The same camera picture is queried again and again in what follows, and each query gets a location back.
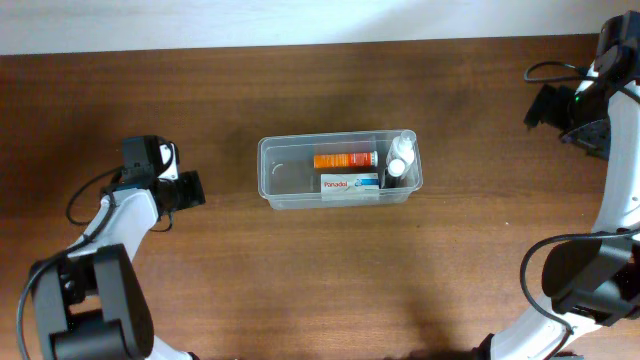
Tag white Panadol medicine box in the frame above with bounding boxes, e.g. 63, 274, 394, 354
320, 173, 380, 201

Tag orange tablet tube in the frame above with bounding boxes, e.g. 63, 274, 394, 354
313, 151, 378, 169

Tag white spray bottle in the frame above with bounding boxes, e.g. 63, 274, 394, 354
386, 130, 416, 178

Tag black bottle white cap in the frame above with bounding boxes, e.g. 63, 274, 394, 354
381, 159, 406, 189

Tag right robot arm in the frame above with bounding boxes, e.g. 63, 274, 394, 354
470, 10, 639, 359

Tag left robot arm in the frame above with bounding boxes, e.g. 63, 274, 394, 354
16, 135, 206, 360

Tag clear plastic container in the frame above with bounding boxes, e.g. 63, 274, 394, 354
257, 129, 423, 210

